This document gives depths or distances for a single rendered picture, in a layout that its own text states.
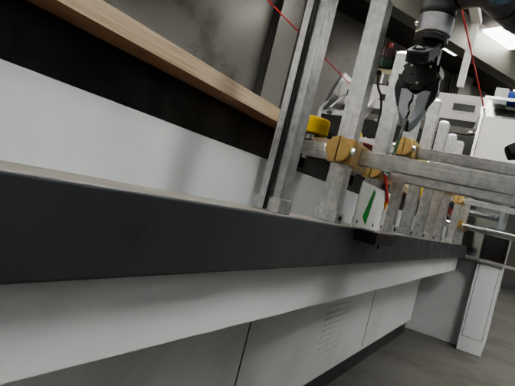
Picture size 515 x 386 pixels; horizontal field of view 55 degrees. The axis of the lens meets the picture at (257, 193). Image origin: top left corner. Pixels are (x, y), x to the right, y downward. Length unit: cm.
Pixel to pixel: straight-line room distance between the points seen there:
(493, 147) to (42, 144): 337
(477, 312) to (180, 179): 308
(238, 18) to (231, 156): 534
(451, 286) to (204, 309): 330
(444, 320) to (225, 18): 413
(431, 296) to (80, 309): 353
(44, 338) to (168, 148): 45
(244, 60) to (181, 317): 574
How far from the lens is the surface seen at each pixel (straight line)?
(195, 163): 91
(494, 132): 380
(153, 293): 58
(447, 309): 391
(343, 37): 727
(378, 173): 120
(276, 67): 629
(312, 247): 85
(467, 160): 150
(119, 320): 55
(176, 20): 594
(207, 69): 81
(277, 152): 74
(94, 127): 73
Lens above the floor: 73
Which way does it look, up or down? level
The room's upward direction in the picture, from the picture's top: 14 degrees clockwise
